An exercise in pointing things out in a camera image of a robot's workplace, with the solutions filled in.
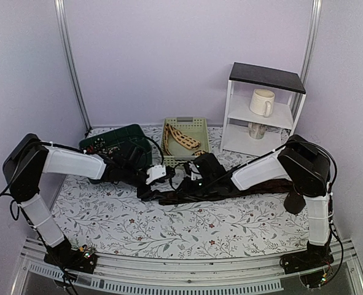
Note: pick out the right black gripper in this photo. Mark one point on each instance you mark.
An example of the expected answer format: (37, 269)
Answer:
(187, 190)

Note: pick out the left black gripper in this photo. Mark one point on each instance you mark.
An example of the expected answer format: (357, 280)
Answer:
(148, 194)

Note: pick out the dark red patterned tie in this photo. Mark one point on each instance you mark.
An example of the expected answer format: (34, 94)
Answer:
(273, 186)

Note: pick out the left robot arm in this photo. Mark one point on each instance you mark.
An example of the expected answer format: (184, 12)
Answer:
(32, 158)

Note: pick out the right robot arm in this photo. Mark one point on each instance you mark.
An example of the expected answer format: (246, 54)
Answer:
(310, 168)

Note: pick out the tan black patterned tie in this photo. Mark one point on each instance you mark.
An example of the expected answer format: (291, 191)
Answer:
(182, 139)

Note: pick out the dark green divided organizer box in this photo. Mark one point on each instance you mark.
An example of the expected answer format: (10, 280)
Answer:
(116, 141)

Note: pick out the floral white table mat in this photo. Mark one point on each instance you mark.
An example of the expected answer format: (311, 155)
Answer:
(111, 218)

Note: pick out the beige plastic slotted basket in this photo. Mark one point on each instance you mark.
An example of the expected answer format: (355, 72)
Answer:
(195, 127)

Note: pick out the black white dotted rolled tie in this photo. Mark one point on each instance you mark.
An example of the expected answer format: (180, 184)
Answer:
(99, 145)

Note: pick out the patterned glass cup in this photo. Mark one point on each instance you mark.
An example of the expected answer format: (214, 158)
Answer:
(256, 131)

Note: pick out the dark brown cylinder cup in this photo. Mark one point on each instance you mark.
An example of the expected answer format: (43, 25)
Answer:
(294, 203)

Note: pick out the white shelf with black top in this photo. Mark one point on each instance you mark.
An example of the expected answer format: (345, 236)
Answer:
(290, 96)

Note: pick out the cream ceramic mug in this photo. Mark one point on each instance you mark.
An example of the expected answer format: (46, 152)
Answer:
(262, 102)

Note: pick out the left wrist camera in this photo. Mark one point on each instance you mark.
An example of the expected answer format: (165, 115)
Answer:
(159, 174)

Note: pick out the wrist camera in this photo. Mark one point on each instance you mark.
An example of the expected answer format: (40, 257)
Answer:
(159, 174)
(191, 171)

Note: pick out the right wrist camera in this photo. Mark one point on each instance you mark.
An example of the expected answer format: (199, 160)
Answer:
(191, 171)

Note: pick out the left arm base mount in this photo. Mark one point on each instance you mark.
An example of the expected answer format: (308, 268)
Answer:
(82, 259)

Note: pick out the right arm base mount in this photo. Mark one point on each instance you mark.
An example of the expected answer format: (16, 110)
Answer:
(311, 258)

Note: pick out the aluminium front rail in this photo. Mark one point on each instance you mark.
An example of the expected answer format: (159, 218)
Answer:
(116, 274)

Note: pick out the right aluminium frame post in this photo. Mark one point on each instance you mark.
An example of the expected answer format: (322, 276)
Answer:
(311, 39)

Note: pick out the aluminium frame post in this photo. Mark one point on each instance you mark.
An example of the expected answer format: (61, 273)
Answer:
(311, 39)
(67, 48)

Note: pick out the left aluminium frame post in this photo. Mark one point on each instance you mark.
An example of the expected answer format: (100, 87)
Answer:
(67, 48)

